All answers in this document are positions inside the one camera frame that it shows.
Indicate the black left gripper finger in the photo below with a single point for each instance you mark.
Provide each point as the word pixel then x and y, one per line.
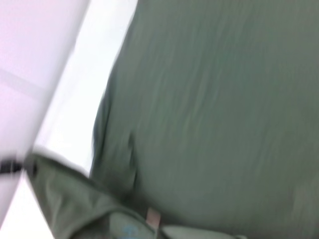
pixel 11 165

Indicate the dark green FREE t-shirt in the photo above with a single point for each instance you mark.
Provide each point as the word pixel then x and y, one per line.
pixel 199 112

